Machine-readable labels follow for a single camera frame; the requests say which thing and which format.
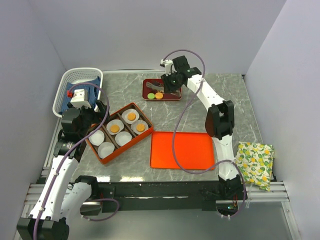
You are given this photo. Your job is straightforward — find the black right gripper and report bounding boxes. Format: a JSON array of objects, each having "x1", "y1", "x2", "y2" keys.
[{"x1": 160, "y1": 70, "x2": 182, "y2": 95}]

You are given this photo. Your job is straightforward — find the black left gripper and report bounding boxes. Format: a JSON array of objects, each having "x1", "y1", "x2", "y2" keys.
[{"x1": 75, "y1": 99, "x2": 109, "y2": 138}]

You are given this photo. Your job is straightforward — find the metal serving tongs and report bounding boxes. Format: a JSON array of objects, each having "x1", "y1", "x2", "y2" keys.
[{"x1": 146, "y1": 82, "x2": 164, "y2": 90}]

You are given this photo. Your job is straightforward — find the orange biscuit cookie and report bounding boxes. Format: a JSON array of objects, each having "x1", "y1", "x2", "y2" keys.
[
  {"x1": 155, "y1": 92, "x2": 164, "y2": 100},
  {"x1": 127, "y1": 112, "x2": 137, "y2": 121},
  {"x1": 110, "y1": 124, "x2": 120, "y2": 133},
  {"x1": 136, "y1": 123, "x2": 146, "y2": 133}
]

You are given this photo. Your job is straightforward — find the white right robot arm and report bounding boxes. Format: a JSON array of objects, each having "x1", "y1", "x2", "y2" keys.
[{"x1": 160, "y1": 55, "x2": 242, "y2": 200}]

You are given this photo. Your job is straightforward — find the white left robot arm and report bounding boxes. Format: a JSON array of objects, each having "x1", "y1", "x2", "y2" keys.
[{"x1": 16, "y1": 100, "x2": 110, "y2": 240}]

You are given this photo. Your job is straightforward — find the dark red serving tray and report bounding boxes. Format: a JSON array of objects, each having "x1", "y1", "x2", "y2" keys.
[{"x1": 142, "y1": 78, "x2": 182, "y2": 101}]

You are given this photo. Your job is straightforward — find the green sandwich cookie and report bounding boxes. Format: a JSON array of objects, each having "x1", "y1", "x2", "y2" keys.
[{"x1": 147, "y1": 92, "x2": 155, "y2": 100}]

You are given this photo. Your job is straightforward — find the white paper cup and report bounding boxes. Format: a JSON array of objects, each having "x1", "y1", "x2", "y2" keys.
[
  {"x1": 115, "y1": 131, "x2": 133, "y2": 147},
  {"x1": 106, "y1": 119, "x2": 124, "y2": 135},
  {"x1": 121, "y1": 108, "x2": 140, "y2": 125},
  {"x1": 97, "y1": 142, "x2": 115, "y2": 159},
  {"x1": 88, "y1": 130, "x2": 105, "y2": 147},
  {"x1": 130, "y1": 119, "x2": 149, "y2": 135}
]

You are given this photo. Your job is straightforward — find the blue checkered cloth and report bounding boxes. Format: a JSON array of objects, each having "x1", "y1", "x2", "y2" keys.
[{"x1": 59, "y1": 76, "x2": 101, "y2": 114}]

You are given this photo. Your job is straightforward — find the orange cookie box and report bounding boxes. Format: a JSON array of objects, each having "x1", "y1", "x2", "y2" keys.
[{"x1": 86, "y1": 102, "x2": 154, "y2": 165}]

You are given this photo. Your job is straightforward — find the white plastic basket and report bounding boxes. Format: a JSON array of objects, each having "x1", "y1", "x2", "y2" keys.
[{"x1": 52, "y1": 67, "x2": 103, "y2": 118}]

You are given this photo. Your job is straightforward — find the orange box lid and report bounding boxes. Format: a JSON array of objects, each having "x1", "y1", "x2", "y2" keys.
[{"x1": 150, "y1": 131, "x2": 215, "y2": 170}]

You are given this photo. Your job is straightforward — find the lemon print cloth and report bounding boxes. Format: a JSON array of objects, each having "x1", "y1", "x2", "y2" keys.
[{"x1": 235, "y1": 142, "x2": 275, "y2": 192}]

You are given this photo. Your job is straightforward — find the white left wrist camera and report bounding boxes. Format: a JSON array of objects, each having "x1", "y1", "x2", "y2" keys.
[{"x1": 67, "y1": 89, "x2": 91, "y2": 109}]

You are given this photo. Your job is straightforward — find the black aluminium base frame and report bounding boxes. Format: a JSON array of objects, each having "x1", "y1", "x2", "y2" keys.
[{"x1": 24, "y1": 174, "x2": 291, "y2": 218}]

